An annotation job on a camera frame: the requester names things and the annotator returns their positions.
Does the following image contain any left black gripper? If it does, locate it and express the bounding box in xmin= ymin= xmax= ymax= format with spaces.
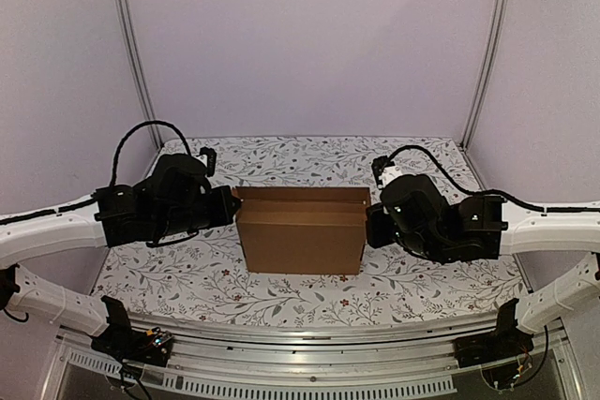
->
xmin=155 ymin=187 xmax=241 ymax=239

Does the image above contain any brown cardboard box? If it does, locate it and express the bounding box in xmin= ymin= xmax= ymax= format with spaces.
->
xmin=235 ymin=186 xmax=370 ymax=275

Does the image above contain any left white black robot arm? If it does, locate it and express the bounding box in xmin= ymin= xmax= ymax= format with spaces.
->
xmin=1 ymin=154 xmax=241 ymax=357

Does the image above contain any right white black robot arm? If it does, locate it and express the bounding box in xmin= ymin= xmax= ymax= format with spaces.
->
xmin=367 ymin=168 xmax=599 ymax=359

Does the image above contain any floral patterned table mat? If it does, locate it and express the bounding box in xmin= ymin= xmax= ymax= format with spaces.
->
xmin=93 ymin=137 xmax=528 ymax=328

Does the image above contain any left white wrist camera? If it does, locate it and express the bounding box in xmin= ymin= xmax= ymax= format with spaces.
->
xmin=198 ymin=147 xmax=217 ymax=177

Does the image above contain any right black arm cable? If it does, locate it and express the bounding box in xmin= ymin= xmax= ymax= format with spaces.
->
xmin=386 ymin=144 xmax=545 ymax=214

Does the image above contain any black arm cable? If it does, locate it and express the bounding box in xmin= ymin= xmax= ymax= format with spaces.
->
xmin=108 ymin=120 xmax=196 ymax=190
xmin=386 ymin=144 xmax=545 ymax=214

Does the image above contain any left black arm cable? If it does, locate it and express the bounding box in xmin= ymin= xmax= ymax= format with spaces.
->
xmin=108 ymin=120 xmax=196 ymax=190

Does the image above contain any aluminium front rail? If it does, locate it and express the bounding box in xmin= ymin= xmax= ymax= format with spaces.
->
xmin=41 ymin=310 xmax=578 ymax=400

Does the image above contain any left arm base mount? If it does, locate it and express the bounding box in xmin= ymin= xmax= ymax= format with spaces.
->
xmin=91 ymin=296 xmax=174 ymax=367

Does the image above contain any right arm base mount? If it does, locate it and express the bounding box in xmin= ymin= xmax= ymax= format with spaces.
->
xmin=453 ymin=299 xmax=533 ymax=368

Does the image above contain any left aluminium frame post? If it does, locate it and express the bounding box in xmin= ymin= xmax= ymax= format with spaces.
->
xmin=114 ymin=0 xmax=157 ymax=121

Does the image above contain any aluminium frame post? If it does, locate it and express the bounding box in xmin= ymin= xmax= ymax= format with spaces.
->
xmin=114 ymin=0 xmax=157 ymax=121
xmin=459 ymin=0 xmax=509 ymax=153

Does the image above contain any right aluminium frame post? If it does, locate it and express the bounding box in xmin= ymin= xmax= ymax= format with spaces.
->
xmin=459 ymin=0 xmax=509 ymax=153

